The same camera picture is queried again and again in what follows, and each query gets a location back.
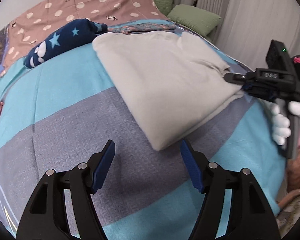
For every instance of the cream t-shirt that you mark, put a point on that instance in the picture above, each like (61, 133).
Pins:
(165, 80)

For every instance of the pink polka dot sheet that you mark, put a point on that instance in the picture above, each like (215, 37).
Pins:
(102, 5)

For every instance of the white curtain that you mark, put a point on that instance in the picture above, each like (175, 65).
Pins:
(252, 12)

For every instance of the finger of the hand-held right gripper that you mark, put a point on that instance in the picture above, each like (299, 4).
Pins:
(260, 92)
(236, 77)

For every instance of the floral patterned cloth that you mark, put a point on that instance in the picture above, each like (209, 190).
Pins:
(140, 27)

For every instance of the blue grey striped bed cover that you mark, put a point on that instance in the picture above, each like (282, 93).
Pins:
(65, 130)

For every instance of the small green pillow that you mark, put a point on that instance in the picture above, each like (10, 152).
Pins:
(161, 0)

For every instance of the navy star fleece blanket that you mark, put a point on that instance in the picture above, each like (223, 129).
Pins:
(57, 42)

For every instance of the person's right hand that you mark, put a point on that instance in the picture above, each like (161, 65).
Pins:
(281, 127)

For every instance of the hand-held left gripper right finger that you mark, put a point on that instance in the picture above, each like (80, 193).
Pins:
(191, 167)

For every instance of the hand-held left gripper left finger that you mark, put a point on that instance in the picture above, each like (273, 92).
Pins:
(103, 166)

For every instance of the patterned shorts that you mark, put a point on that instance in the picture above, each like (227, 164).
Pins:
(292, 217)

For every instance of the large green pillow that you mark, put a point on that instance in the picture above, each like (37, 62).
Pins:
(195, 17)

